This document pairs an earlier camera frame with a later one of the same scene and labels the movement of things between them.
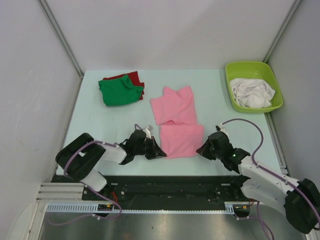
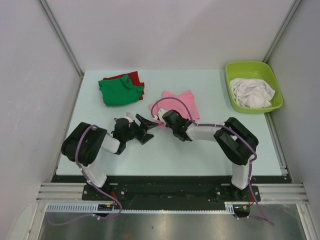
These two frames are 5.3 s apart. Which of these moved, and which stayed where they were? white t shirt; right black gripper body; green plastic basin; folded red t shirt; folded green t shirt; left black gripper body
Moved: right black gripper body; left black gripper body
Stayed: green plastic basin; white t shirt; folded red t shirt; folded green t shirt
